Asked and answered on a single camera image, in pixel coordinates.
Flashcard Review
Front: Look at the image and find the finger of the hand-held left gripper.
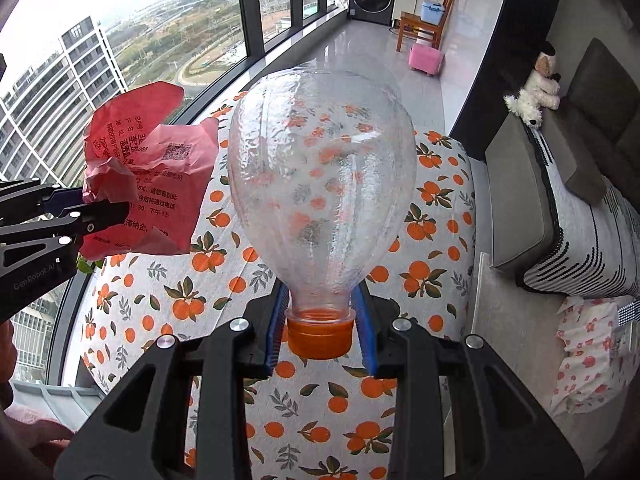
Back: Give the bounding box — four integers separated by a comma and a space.
0, 201, 131, 281
0, 180, 88, 225

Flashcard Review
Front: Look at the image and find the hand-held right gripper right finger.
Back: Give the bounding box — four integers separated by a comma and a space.
350, 282, 586, 480

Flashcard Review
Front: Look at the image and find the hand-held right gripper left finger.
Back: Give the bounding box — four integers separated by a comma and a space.
55, 280, 292, 480

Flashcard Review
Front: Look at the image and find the red paper sheet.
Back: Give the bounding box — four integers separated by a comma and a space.
80, 80, 221, 262

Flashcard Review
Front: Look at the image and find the clear bottle with orange cap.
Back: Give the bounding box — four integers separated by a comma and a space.
227, 62, 418, 360

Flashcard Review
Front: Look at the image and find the orange fruit tablecloth table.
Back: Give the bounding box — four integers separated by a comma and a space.
80, 92, 476, 480

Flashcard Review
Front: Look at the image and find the grey apartment building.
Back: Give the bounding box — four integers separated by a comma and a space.
0, 16, 128, 186

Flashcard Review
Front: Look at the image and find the pink fleece clothing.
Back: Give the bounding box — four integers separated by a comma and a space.
0, 385, 76, 471

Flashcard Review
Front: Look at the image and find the dark grey sofa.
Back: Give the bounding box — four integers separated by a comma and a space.
485, 37, 640, 281

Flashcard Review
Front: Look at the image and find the red flower tablecloth table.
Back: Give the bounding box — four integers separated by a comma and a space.
550, 296, 640, 413

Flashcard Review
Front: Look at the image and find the black striped white blanket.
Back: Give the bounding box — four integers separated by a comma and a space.
520, 122, 640, 297

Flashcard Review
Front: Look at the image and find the pink stool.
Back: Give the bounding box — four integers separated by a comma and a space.
408, 43, 446, 78

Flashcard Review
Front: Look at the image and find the white plush dog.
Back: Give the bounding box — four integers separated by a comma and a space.
504, 42, 562, 127

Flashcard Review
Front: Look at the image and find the wooden chair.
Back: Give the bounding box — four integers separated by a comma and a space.
396, 0, 457, 53

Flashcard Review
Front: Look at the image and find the blue plastic box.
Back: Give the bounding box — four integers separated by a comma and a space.
421, 0, 448, 25

